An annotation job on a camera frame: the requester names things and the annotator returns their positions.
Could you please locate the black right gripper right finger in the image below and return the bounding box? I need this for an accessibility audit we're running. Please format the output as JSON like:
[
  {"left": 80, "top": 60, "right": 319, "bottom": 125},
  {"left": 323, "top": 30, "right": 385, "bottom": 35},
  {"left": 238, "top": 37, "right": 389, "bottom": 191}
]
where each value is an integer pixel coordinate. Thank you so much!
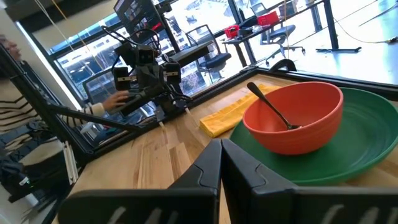
[{"left": 221, "top": 138, "right": 398, "bottom": 224}]

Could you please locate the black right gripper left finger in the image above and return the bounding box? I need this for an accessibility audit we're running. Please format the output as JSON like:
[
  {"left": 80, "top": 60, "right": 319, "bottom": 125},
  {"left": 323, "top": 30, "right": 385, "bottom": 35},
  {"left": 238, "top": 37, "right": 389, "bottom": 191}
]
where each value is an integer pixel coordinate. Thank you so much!
[{"left": 55, "top": 138, "right": 223, "bottom": 224}]

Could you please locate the red plastic bowl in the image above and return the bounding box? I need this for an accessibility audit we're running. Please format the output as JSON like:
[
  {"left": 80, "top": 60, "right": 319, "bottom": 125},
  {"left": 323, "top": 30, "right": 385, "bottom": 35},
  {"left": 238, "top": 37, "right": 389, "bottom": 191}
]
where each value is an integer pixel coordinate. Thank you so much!
[{"left": 242, "top": 81, "right": 345, "bottom": 156}]

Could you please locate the dark metal fork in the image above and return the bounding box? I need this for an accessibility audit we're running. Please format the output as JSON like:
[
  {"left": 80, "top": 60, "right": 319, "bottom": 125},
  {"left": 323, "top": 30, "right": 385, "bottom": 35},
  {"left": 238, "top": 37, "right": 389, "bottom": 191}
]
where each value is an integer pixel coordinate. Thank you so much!
[{"left": 246, "top": 82, "right": 302, "bottom": 131}]

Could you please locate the folded yellow cloth napkin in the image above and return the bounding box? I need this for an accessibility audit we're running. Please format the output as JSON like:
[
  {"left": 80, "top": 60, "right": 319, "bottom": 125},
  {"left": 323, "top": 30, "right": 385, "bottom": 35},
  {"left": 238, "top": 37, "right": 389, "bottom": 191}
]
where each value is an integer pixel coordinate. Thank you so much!
[{"left": 199, "top": 83, "right": 282, "bottom": 139}]

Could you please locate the large green plate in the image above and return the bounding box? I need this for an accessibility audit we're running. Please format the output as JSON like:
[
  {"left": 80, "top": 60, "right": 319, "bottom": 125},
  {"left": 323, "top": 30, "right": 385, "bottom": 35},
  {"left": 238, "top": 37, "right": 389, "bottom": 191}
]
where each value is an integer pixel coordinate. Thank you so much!
[{"left": 229, "top": 86, "right": 398, "bottom": 187}]

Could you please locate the person's hand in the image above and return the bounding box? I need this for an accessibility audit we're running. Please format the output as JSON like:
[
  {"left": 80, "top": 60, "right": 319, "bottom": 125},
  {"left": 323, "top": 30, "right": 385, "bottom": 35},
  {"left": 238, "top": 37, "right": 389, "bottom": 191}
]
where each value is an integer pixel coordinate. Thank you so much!
[{"left": 102, "top": 90, "right": 131, "bottom": 111}]

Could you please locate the white plastic strip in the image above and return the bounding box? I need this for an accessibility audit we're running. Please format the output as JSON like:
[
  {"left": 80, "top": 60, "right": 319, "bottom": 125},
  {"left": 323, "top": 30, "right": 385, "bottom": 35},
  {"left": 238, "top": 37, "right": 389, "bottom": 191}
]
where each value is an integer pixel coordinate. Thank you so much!
[{"left": 63, "top": 141, "right": 78, "bottom": 186}]

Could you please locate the black mesh office chair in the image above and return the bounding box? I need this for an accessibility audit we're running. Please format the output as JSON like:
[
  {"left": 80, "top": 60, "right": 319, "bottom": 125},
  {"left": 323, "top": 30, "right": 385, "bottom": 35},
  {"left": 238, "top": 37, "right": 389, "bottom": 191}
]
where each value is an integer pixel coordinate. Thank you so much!
[{"left": 82, "top": 68, "right": 119, "bottom": 105}]

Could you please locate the red storage box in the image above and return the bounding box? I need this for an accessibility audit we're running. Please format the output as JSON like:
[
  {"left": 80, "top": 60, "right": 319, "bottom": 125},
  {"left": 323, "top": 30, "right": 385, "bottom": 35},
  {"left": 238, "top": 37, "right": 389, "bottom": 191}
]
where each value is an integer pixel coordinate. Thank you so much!
[
  {"left": 224, "top": 24, "right": 240, "bottom": 39},
  {"left": 257, "top": 11, "right": 280, "bottom": 26}
]

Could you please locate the large glass window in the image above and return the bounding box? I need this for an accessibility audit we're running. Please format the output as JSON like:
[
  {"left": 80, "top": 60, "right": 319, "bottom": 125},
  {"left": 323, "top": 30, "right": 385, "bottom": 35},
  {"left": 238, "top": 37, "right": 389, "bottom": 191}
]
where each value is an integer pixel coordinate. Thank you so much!
[{"left": 49, "top": 0, "right": 243, "bottom": 103}]

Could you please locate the black office desk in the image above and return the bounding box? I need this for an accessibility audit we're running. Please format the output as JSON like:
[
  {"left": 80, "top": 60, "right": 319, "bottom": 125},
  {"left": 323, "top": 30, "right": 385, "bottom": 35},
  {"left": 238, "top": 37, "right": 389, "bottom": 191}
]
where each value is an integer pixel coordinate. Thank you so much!
[{"left": 222, "top": 0, "right": 363, "bottom": 68}]

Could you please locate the black computer monitor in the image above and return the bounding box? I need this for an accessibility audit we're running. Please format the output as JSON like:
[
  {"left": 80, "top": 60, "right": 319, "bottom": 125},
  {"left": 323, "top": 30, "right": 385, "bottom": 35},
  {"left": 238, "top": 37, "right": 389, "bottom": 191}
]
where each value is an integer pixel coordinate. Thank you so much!
[{"left": 113, "top": 0, "right": 163, "bottom": 35}]

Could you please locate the person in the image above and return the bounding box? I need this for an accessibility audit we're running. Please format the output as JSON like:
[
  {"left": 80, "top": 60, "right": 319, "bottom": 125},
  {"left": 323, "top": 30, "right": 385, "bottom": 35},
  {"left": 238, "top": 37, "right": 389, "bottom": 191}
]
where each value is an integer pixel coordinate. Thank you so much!
[{"left": 0, "top": 32, "right": 108, "bottom": 150}]

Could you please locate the black arched cable loop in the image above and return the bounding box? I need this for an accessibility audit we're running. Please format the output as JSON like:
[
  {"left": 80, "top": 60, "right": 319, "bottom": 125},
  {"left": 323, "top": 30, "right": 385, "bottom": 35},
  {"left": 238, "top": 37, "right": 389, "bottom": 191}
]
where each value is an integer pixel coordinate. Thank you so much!
[{"left": 269, "top": 58, "right": 298, "bottom": 73}]

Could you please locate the black bag with straps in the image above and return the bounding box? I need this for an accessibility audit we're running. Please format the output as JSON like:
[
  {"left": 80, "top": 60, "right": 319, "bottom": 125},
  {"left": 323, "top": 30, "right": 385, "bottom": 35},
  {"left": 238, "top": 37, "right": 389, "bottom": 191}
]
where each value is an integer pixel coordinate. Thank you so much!
[{"left": 0, "top": 121, "right": 68, "bottom": 203}]

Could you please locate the yellow floor cable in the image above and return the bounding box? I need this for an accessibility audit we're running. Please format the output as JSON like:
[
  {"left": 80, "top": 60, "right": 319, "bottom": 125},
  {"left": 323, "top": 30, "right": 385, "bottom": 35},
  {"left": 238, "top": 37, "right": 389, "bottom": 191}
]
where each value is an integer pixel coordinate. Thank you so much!
[{"left": 334, "top": 17, "right": 398, "bottom": 45}]

